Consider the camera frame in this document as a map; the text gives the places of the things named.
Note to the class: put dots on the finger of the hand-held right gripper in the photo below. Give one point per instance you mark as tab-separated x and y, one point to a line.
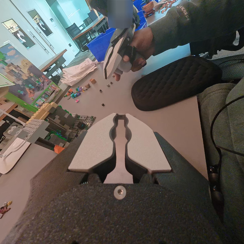
114	57
105	64

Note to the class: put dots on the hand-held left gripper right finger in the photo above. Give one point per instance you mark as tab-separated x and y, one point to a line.
148	152

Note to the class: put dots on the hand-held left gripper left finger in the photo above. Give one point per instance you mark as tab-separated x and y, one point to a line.
91	152

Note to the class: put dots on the person's right forearm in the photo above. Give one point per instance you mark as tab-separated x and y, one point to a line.
190	22

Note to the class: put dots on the grey desk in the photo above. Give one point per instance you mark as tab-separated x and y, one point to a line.
162	123

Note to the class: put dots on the person's right hand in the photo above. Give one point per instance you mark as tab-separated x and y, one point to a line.
144	43

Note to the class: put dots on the light brown toy cube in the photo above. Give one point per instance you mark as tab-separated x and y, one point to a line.
93	81

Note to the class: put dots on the wood-edged meeting table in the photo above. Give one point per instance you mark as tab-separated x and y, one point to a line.
87	28

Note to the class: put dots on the dark brown toy cube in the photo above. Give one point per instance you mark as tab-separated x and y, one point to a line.
87	85

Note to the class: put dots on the white paper bag pile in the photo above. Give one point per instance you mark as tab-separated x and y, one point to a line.
78	72

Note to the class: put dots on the black meeting chair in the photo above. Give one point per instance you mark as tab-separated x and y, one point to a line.
74	30

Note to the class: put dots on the heap of colourful toy pieces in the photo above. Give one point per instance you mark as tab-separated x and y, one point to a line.
75	93

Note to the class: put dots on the wood-edged side table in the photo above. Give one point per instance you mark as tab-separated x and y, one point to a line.
55	57

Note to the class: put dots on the brown potted plant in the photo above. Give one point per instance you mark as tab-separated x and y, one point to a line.
148	7

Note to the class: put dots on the toy brick building model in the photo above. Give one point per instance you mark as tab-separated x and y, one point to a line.
38	123

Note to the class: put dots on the black quilted wrist pad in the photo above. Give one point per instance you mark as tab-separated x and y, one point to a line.
171	82

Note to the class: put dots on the white rounded board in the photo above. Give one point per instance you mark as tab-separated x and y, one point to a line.
11	156

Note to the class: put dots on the green toy set box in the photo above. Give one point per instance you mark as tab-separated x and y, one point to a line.
24	80

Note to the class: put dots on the person's green sweatshirt torso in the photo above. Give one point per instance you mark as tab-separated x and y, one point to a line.
228	133

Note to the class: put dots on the open instruction booklet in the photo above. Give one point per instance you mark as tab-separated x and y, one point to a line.
5	82

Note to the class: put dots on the black office chair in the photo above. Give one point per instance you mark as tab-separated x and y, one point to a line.
234	66

